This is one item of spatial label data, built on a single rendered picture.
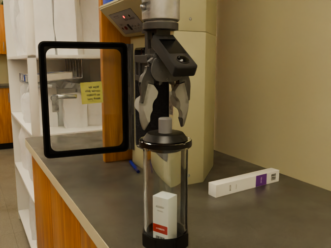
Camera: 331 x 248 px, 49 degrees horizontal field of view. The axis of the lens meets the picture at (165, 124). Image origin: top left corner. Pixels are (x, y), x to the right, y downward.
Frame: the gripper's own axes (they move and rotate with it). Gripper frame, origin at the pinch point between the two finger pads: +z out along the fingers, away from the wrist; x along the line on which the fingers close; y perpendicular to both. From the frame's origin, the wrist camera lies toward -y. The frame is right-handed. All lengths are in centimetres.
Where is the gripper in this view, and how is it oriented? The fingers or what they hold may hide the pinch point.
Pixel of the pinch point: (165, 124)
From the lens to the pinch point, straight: 74.5
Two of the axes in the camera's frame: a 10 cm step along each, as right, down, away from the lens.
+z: 0.0, 9.9, 1.7
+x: -8.8, 0.8, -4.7
